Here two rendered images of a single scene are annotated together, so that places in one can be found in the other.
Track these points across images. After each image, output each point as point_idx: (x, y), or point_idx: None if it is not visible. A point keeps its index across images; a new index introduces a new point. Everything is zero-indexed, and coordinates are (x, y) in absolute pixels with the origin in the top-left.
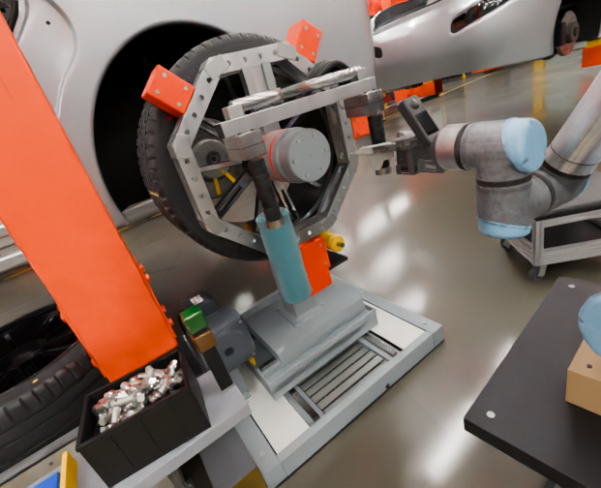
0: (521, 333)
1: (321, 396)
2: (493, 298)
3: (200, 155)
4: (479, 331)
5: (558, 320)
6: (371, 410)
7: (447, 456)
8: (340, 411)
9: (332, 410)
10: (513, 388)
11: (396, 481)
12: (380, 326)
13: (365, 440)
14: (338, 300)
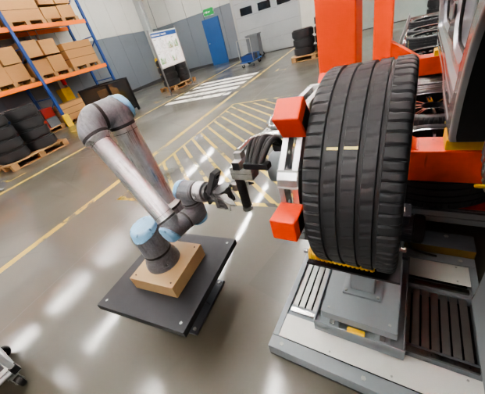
0: (212, 279)
1: (319, 270)
2: None
3: None
4: (247, 372)
5: (195, 291)
6: None
7: (256, 280)
8: (301, 264)
9: (306, 263)
10: (219, 252)
11: (272, 264)
12: (313, 330)
13: (291, 272)
14: (339, 301)
